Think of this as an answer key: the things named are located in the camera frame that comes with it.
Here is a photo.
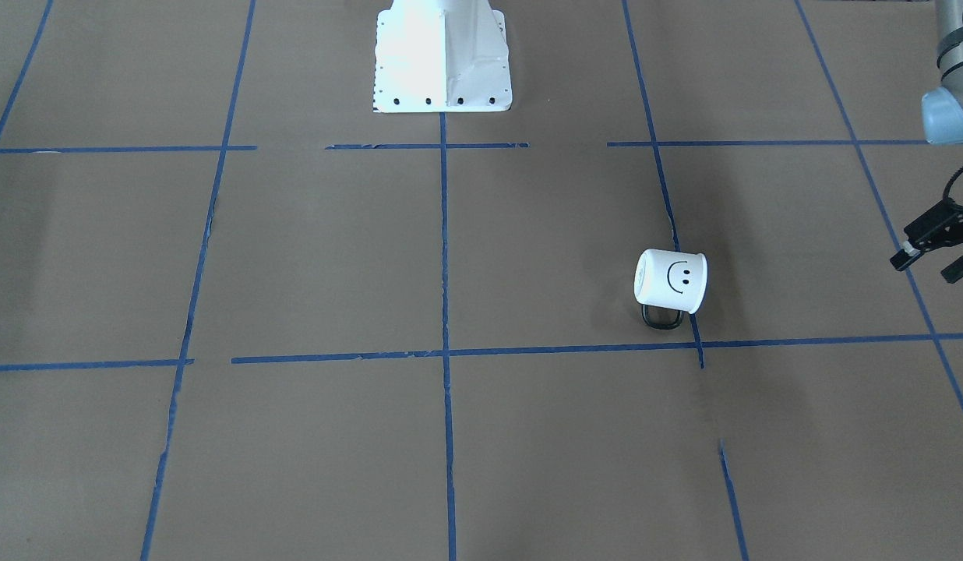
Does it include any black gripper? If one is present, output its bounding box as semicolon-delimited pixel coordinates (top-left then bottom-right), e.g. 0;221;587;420
890;196;963;284

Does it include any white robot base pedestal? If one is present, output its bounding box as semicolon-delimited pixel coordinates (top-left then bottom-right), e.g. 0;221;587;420
372;1;513;114

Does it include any white smiley mug black handle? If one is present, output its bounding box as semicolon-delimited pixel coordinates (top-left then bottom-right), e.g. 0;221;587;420
633;249;709;330

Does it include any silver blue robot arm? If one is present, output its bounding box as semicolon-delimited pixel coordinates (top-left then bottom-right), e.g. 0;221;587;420
890;1;963;284

